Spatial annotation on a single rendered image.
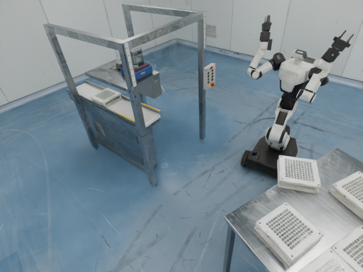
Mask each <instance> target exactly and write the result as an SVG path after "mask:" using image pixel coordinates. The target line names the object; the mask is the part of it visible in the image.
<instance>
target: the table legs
mask: <svg viewBox="0 0 363 272"><path fill-rule="evenodd" d="M235 235H236V234H235V232H234V231H233V230H232V229H231V227H230V226H229V225H228V228H227V237H226V247H225V256H224V265H223V272H230V266H231V259H232V252H233V246H234V239H235Z"/></svg>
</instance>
